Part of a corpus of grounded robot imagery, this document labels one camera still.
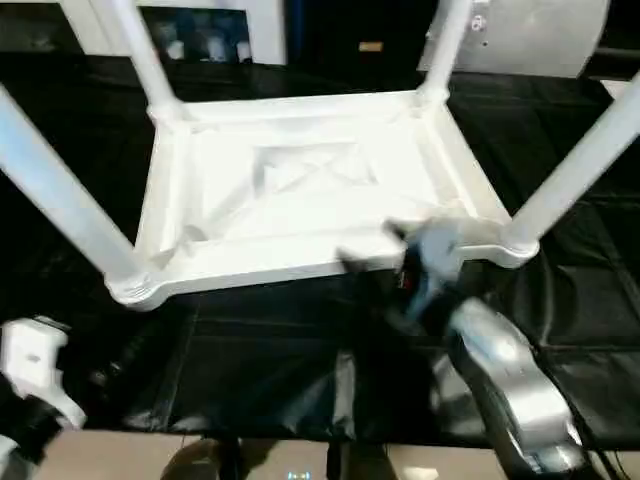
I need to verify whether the white curved plastic panel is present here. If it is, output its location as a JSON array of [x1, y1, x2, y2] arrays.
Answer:
[[416, 0, 615, 81]]

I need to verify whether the white glass-door cabinet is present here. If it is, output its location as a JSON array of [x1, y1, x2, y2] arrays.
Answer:
[[88, 0, 292, 65]]

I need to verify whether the white flat board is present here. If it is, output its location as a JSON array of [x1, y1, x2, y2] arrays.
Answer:
[[598, 77, 640, 107]]

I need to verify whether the dark left robot foot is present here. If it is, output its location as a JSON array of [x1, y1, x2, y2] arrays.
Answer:
[[161, 437, 227, 480]]

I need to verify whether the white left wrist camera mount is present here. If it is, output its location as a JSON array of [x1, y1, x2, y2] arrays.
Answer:
[[0, 316, 87, 432]]

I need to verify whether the black cable bundle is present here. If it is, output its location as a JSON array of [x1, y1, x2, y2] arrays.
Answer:
[[588, 448, 627, 480]]

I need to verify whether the black horizontal bar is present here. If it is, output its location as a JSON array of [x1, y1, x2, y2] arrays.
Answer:
[[583, 46, 640, 60]]

